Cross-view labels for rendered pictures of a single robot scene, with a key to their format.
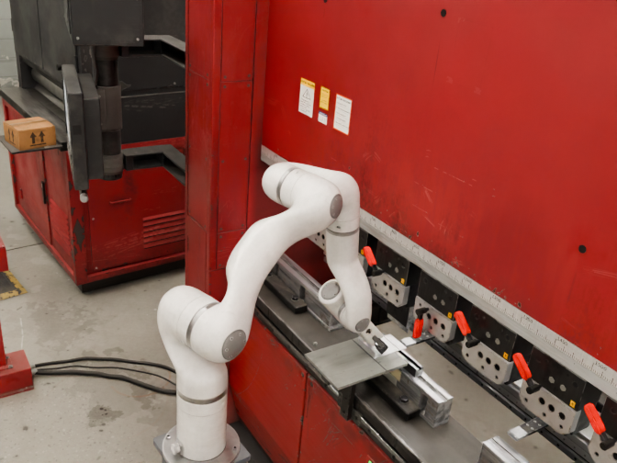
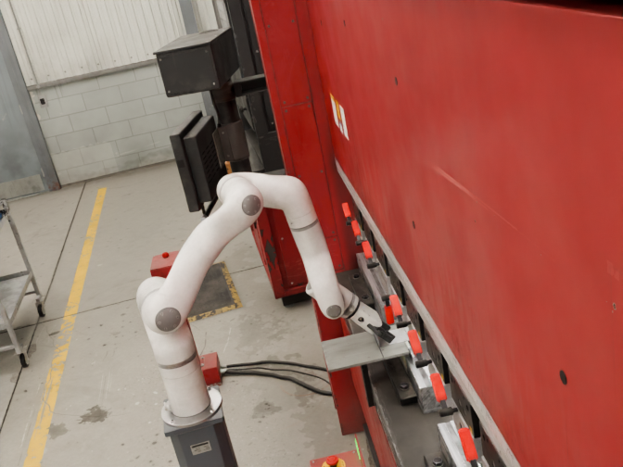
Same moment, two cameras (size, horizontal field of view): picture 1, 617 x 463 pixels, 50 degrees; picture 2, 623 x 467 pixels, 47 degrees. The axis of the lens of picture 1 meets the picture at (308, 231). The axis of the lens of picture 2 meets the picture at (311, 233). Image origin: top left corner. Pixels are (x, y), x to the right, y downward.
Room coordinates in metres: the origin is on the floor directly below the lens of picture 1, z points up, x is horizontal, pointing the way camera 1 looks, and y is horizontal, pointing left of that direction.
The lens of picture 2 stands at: (-0.10, -1.16, 2.24)
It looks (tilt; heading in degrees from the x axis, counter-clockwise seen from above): 22 degrees down; 32
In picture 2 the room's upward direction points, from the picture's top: 12 degrees counter-clockwise
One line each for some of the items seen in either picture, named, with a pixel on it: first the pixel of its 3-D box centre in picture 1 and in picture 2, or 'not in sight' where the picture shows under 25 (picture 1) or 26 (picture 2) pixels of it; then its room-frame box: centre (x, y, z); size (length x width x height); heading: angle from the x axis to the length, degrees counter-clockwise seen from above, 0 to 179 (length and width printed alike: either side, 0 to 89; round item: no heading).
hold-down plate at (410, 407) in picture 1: (382, 386); (398, 374); (1.67, -0.28, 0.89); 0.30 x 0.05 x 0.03; 35
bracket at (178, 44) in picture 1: (160, 52); (260, 88); (2.66, 0.66, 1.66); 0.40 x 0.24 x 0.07; 35
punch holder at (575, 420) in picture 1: (561, 387); (451, 362); (1.26, -0.63, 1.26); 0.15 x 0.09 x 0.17; 35
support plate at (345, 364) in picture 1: (355, 359); (363, 347); (1.66, -0.18, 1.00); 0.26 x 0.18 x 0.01; 125
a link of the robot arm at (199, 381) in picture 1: (194, 339); (164, 318); (1.25, 0.24, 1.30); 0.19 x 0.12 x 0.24; 50
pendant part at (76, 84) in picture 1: (84, 124); (202, 157); (2.41, 0.89, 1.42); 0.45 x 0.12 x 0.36; 23
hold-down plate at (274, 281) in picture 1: (281, 290); (361, 291); (2.20, 0.08, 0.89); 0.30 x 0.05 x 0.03; 35
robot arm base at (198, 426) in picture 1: (201, 417); (184, 383); (1.23, 0.22, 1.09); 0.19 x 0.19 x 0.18
